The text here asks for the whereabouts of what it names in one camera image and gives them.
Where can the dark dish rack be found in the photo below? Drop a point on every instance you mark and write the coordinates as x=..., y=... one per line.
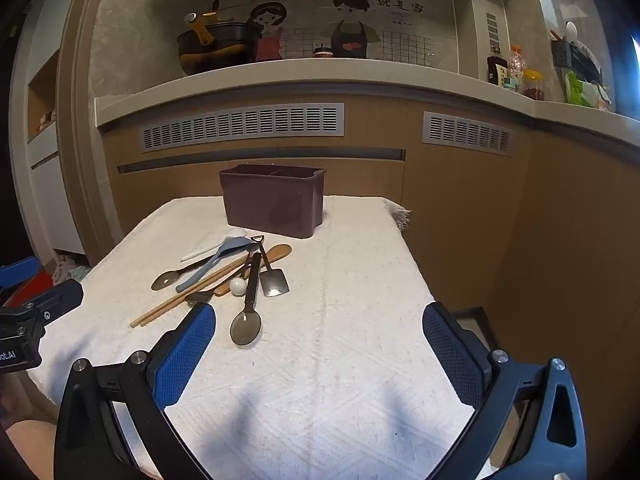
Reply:
x=575, y=55

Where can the red plastic item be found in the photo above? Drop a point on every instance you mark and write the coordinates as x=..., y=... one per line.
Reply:
x=25, y=294

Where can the green and white packets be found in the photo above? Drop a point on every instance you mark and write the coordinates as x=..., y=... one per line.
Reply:
x=582, y=90

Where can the blue-grey rice spoon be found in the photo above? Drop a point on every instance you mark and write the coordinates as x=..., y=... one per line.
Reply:
x=227, y=252

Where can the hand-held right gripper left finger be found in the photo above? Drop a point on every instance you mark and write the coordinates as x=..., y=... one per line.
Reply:
x=185, y=355

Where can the white shelf cabinet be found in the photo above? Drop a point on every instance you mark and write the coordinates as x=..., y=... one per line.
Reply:
x=50, y=185

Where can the short grey vent grille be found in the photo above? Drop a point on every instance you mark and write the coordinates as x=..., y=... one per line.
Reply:
x=467, y=132

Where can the light stone countertop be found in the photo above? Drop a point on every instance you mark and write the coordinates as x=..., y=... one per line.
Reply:
x=300, y=77

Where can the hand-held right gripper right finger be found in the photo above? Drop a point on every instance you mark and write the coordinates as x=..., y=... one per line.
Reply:
x=452, y=355

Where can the person's left forearm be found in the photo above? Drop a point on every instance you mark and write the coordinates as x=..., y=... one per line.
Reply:
x=27, y=442

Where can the white plastic spoon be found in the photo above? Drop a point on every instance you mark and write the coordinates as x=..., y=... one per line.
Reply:
x=200, y=252

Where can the cartoon wall sticker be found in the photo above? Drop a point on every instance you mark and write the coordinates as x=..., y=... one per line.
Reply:
x=350, y=35

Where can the black and yellow pan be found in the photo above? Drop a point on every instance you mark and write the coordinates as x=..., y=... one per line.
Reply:
x=200, y=57

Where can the long grey vent grille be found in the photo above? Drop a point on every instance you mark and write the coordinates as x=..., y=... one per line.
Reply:
x=240, y=127

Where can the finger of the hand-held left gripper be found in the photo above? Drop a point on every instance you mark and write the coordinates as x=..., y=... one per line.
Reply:
x=60, y=297
x=20, y=270

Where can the small dark round lid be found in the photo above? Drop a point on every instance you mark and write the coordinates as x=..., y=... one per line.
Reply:
x=323, y=53

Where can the small dark spoon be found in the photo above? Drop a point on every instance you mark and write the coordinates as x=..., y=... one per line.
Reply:
x=197, y=298

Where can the brown plastic utensil holder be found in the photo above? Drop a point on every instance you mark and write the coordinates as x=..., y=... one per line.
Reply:
x=270, y=205

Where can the jar with yellow lid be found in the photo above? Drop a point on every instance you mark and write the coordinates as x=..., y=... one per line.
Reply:
x=534, y=85

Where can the clear bottle orange cap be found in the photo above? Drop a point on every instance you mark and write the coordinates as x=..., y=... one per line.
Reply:
x=516, y=62

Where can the wooden counter cabinet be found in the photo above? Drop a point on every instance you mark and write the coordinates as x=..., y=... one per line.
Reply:
x=500, y=210

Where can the wooden spoon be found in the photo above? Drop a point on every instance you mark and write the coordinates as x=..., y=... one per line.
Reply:
x=277, y=251

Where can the white towel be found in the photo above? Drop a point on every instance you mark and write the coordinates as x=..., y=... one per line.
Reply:
x=325, y=310

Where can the small teal box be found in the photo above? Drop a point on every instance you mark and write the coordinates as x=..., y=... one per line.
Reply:
x=510, y=82

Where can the wooden chopstick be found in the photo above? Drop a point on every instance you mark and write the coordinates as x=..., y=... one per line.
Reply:
x=165, y=305
x=167, y=309

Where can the shovel-shaped metal spoon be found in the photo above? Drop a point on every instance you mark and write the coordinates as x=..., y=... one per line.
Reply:
x=274, y=282

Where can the white wall vent panel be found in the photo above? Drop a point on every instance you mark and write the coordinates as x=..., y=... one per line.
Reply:
x=492, y=30

